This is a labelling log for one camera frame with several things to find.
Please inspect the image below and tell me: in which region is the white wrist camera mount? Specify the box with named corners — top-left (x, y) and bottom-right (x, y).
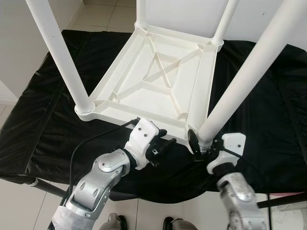
top-left (206, 133), bottom-right (247, 174)
top-left (126, 118), bottom-right (160, 168)

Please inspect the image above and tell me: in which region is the grey robot foot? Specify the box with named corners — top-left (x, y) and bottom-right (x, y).
top-left (162, 217), bottom-right (198, 230)
top-left (98, 213), bottom-right (128, 230)

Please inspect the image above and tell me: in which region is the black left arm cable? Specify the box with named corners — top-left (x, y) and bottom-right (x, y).
top-left (70, 118), bottom-right (140, 193)

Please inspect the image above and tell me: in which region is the white plastic table top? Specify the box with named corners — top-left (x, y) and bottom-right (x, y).
top-left (76, 24), bottom-right (224, 145)

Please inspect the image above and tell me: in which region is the white round stool base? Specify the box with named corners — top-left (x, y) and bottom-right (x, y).
top-left (269, 194), bottom-right (307, 230)

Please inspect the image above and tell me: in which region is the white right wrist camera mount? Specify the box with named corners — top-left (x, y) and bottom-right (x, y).
top-left (206, 133), bottom-right (247, 174)

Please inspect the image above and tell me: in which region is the black cloth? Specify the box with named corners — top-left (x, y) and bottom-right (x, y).
top-left (0, 30), bottom-right (307, 204)

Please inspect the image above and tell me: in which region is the dark grey table base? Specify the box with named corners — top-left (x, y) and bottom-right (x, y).
top-left (110, 191), bottom-right (140, 200)

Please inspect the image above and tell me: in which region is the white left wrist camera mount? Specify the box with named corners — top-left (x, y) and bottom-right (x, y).
top-left (126, 118), bottom-right (160, 168)

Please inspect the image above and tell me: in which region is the black metal table leg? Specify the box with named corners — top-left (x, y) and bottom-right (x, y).
top-left (29, 177), bottom-right (68, 197)

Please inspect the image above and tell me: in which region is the black metal bar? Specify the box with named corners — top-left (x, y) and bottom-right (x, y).
top-left (257, 191), bottom-right (307, 209)

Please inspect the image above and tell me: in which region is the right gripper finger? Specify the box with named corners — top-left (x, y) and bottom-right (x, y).
top-left (187, 129), bottom-right (201, 154)

